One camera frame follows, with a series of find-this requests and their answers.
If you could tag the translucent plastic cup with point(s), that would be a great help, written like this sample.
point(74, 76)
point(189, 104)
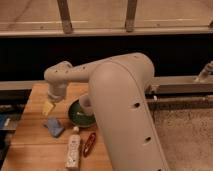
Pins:
point(85, 104)

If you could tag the white plastic bottle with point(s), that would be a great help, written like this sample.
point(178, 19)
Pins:
point(73, 151)

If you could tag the red pocket knife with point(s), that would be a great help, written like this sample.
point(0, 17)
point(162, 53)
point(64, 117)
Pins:
point(89, 144)

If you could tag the metal frame post right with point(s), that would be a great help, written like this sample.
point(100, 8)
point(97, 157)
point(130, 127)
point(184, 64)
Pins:
point(130, 15)

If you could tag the metal frame post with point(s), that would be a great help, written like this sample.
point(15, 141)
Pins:
point(130, 15)
point(65, 16)

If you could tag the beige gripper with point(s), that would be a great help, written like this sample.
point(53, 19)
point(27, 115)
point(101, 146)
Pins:
point(54, 97)

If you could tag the metal frame post left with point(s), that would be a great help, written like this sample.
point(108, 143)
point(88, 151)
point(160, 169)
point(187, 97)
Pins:
point(65, 16)

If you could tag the green bowl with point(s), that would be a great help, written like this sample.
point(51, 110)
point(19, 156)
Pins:
point(78, 117)

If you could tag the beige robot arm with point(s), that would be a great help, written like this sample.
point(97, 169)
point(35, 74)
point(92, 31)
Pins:
point(116, 92)

